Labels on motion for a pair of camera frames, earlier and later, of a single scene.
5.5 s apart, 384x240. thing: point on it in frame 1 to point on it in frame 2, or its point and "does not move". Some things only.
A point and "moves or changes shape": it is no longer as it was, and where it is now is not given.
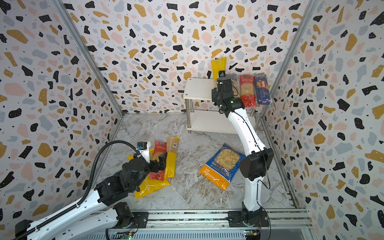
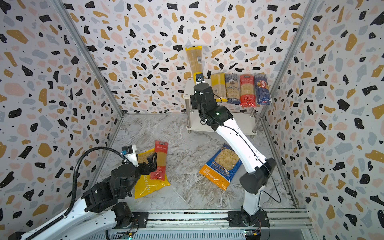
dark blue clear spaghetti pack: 235,81 does not move
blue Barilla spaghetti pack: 262,89 does not move
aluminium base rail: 294,224 does not move
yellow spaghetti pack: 219,64 moves or changes shape
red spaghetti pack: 247,90 does not move
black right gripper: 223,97 to 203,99
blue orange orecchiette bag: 222,166 does not move
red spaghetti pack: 160,148 does not move
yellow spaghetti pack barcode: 172,145 to 194,55
